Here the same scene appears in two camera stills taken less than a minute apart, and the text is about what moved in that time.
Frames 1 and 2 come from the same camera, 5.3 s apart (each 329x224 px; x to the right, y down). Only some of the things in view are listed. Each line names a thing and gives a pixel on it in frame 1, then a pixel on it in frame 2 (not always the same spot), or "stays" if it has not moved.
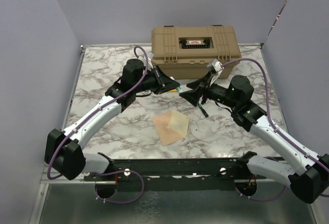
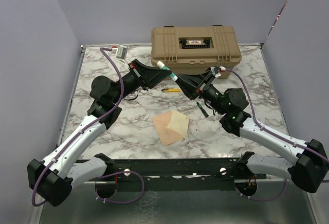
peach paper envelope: x=170 y=127 stays
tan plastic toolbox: x=183 y=52 stays
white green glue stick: x=179 y=89 -> x=171 y=75
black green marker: x=203 y=110 stays
